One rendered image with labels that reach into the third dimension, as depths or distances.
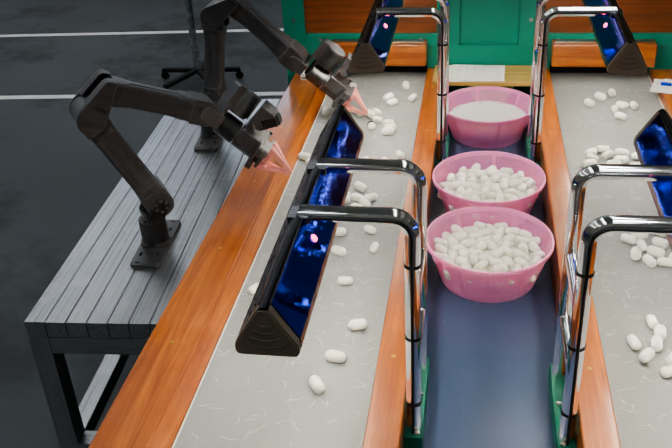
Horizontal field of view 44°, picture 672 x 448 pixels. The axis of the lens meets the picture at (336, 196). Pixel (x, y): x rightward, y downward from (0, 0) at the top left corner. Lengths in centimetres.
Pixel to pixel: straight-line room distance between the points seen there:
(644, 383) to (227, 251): 85
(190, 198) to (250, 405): 89
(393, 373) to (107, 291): 73
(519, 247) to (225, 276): 61
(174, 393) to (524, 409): 59
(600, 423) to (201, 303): 75
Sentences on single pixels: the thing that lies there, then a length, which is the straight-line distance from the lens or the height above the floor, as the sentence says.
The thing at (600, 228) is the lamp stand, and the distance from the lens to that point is 115.
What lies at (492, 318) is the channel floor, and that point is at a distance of 168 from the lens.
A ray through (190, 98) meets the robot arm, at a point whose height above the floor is 102.
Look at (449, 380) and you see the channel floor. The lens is 154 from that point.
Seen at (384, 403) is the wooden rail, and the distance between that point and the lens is 136.
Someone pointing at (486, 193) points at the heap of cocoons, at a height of 74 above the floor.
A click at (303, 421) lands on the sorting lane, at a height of 74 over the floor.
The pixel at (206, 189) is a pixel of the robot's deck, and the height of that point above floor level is 67.
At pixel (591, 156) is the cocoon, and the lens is 215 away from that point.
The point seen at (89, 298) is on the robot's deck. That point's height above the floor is 67.
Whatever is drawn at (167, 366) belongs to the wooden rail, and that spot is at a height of 76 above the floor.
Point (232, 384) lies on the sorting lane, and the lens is 146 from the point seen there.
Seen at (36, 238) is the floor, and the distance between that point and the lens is 354.
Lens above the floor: 170
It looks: 29 degrees down
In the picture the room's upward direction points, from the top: 3 degrees counter-clockwise
